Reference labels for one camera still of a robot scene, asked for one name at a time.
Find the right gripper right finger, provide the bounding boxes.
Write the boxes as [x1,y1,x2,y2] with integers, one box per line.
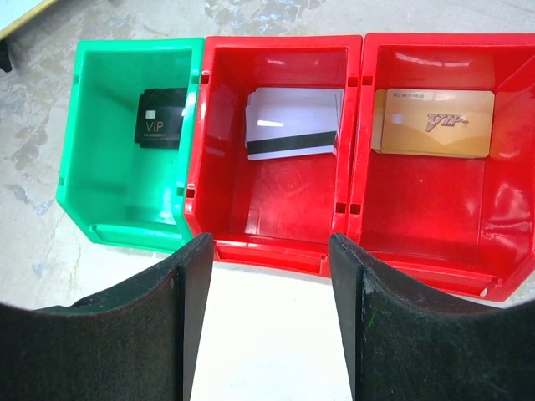
[329,233,534,400]

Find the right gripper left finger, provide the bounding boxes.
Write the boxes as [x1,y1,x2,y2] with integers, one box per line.
[1,233,213,400]

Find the red plastic bin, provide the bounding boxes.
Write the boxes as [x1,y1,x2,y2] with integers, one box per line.
[184,35,363,277]
[346,33,534,302]

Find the green plastic bin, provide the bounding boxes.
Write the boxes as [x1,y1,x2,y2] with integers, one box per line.
[57,38,205,253]

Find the gold VIP card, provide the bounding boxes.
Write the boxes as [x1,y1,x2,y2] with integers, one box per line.
[371,89,495,159]

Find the black VIP card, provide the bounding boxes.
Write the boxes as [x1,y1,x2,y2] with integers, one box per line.
[135,88,187,149]

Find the white magnetic stripe cards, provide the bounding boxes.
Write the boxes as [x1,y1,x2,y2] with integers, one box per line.
[245,87,344,161]

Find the small whiteboard on stand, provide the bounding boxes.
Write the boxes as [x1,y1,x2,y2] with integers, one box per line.
[0,0,56,73]

